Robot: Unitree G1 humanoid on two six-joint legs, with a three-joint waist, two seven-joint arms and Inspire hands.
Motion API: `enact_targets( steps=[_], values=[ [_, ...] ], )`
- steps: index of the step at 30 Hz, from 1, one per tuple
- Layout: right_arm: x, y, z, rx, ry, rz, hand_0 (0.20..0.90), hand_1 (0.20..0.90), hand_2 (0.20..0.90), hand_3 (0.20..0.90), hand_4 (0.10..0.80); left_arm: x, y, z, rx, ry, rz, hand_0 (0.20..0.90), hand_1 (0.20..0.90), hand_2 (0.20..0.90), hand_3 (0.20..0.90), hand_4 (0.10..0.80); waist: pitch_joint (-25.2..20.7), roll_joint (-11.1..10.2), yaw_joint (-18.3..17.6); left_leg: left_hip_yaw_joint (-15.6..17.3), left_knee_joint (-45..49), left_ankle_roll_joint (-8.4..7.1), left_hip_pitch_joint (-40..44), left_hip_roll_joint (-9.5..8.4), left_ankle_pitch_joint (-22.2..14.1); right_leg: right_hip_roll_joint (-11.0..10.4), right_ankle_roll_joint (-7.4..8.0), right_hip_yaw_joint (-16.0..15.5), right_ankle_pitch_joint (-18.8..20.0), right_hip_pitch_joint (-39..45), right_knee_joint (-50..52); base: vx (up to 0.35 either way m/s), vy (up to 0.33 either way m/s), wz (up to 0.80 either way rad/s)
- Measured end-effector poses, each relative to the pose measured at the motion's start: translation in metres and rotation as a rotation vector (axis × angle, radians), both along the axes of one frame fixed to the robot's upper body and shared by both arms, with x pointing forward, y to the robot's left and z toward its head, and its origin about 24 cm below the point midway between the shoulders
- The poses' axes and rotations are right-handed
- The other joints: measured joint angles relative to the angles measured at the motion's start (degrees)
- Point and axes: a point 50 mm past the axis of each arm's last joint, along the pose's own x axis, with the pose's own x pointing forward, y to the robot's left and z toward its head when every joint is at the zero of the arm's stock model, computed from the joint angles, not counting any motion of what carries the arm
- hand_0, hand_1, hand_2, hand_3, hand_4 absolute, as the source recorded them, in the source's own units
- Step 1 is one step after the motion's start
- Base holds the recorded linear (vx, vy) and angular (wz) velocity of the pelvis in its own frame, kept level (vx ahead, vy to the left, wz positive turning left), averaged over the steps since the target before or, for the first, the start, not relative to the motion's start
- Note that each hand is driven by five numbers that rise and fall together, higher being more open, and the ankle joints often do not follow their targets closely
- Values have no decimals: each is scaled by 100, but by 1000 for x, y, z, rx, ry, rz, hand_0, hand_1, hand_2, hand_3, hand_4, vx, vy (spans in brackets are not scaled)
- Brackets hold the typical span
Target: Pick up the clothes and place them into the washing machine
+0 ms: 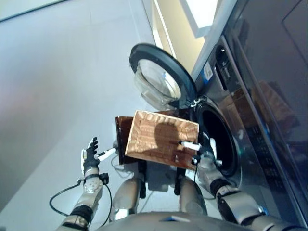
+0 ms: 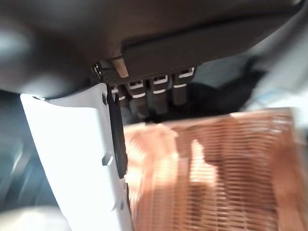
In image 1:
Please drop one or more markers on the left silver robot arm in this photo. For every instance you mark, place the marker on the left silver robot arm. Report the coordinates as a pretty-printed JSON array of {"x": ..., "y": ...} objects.
[{"x": 84, "y": 202}]

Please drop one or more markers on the glossy brown stool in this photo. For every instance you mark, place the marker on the glossy brown stool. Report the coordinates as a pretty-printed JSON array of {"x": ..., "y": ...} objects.
[{"x": 121, "y": 139}]

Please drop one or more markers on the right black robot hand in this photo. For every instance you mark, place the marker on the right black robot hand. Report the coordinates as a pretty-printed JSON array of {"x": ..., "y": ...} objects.
[{"x": 204, "y": 149}]

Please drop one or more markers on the right silver robot leg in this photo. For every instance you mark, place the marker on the right silver robot leg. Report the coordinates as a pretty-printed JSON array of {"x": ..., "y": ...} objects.
[{"x": 192, "y": 197}]

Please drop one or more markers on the clear plastic bag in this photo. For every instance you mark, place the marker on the clear plastic bag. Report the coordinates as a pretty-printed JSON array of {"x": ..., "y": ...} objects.
[{"x": 125, "y": 199}]

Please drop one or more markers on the silver robot torso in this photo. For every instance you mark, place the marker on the silver robot torso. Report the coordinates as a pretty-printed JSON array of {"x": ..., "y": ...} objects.
[{"x": 173, "y": 221}]

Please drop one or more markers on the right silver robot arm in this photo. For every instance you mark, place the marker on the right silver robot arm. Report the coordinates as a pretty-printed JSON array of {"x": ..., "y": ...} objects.
[{"x": 228, "y": 192}]

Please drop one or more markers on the dark grey washing machine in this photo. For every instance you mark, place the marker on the dark grey washing machine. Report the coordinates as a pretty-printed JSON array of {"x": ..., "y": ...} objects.
[
  {"x": 240, "y": 144},
  {"x": 276, "y": 60}
]

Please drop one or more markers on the round glass washer door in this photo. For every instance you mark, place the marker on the round glass washer door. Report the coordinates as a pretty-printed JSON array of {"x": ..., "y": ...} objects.
[{"x": 168, "y": 69}]

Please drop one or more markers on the rectangular wicker laundry basket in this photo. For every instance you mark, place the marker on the rectangular wicker laundry basket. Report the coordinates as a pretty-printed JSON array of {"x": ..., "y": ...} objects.
[{"x": 163, "y": 137}]

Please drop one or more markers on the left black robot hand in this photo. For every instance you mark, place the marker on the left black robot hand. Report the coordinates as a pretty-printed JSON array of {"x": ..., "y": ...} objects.
[{"x": 91, "y": 156}]

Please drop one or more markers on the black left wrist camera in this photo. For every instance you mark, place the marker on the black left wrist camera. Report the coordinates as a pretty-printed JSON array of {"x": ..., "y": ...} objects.
[{"x": 104, "y": 178}]

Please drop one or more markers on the blue white energy label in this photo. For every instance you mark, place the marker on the blue white energy label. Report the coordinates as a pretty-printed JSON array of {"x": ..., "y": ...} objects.
[{"x": 208, "y": 72}]

